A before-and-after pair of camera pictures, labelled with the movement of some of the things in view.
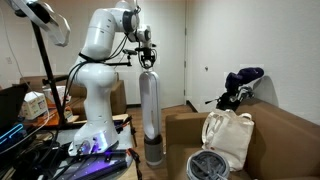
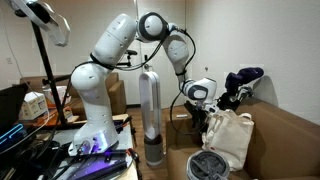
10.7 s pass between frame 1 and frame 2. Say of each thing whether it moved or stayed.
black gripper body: moved
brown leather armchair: stayed
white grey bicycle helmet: stayed
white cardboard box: stayed
